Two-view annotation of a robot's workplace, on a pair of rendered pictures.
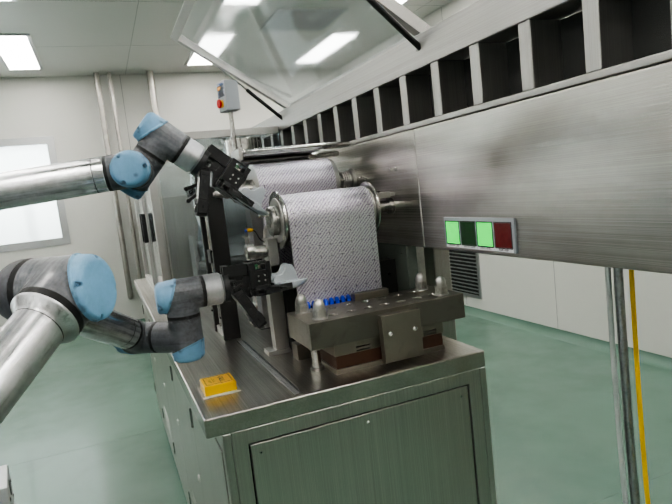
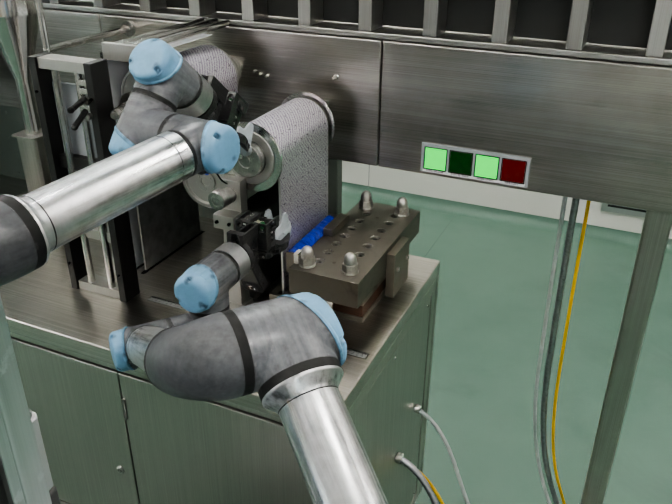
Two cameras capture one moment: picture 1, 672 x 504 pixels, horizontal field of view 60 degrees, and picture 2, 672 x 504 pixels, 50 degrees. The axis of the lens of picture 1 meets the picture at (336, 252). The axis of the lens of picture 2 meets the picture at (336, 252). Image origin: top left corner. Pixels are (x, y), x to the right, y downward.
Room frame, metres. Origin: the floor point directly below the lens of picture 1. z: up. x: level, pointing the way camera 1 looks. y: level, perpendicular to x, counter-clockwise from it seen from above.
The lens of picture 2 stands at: (0.36, 0.98, 1.76)
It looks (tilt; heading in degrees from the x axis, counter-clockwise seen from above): 28 degrees down; 316
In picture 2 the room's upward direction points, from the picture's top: straight up
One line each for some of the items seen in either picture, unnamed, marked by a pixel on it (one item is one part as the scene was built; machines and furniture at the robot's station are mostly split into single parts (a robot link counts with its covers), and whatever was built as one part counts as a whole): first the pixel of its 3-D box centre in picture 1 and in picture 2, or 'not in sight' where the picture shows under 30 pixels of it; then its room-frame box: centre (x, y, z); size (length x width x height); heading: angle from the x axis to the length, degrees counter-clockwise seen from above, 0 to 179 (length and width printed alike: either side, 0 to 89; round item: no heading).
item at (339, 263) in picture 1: (338, 267); (305, 201); (1.48, 0.00, 1.11); 0.23 x 0.01 x 0.18; 112
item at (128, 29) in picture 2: not in sight; (89, 38); (2.06, 0.17, 1.41); 0.30 x 0.04 x 0.04; 112
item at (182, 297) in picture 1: (180, 296); (206, 283); (1.33, 0.37, 1.11); 0.11 x 0.08 x 0.09; 112
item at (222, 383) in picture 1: (218, 384); not in sight; (1.25, 0.29, 0.91); 0.07 x 0.07 x 0.02; 22
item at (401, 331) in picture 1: (401, 335); (398, 266); (1.30, -0.13, 0.96); 0.10 x 0.03 x 0.11; 112
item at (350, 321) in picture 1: (376, 314); (359, 248); (1.38, -0.08, 1.00); 0.40 x 0.16 x 0.06; 112
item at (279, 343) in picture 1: (269, 296); (232, 246); (1.50, 0.19, 1.05); 0.06 x 0.05 x 0.31; 112
